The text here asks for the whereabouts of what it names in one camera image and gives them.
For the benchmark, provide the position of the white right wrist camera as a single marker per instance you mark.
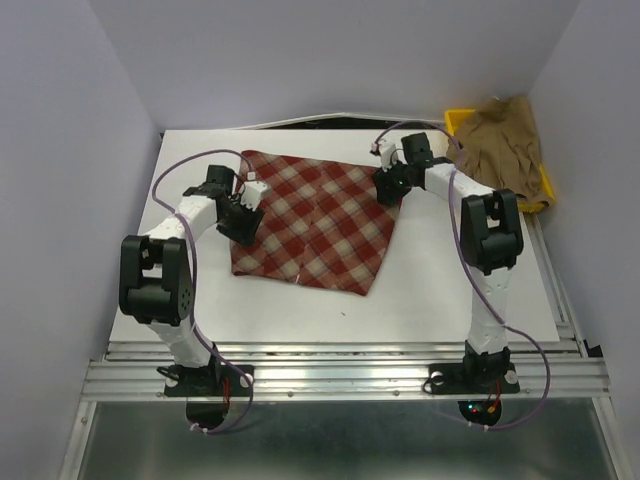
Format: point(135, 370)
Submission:
point(387, 152)

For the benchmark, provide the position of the aluminium rail frame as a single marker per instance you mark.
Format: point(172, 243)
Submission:
point(354, 411)

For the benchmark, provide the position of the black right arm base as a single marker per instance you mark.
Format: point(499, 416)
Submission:
point(453, 378)

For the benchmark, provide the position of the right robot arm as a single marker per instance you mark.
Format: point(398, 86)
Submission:
point(488, 238)

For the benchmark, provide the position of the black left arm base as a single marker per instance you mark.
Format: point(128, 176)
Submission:
point(209, 381)

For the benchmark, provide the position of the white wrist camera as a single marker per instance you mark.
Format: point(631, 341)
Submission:
point(253, 192)
point(387, 152)

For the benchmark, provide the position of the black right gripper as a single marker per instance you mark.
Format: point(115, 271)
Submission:
point(382, 192)

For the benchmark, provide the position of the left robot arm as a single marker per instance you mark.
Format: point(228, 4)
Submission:
point(158, 269)

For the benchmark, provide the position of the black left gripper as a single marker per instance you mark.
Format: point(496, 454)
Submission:
point(246, 233)

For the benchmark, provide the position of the tan skirt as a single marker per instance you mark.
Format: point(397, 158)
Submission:
point(500, 145)

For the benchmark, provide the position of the yellow plastic bin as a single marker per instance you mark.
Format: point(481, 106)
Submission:
point(500, 150)

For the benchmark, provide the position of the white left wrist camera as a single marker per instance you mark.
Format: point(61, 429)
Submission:
point(253, 192)

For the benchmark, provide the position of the red plaid skirt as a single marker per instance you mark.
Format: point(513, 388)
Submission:
point(322, 227)

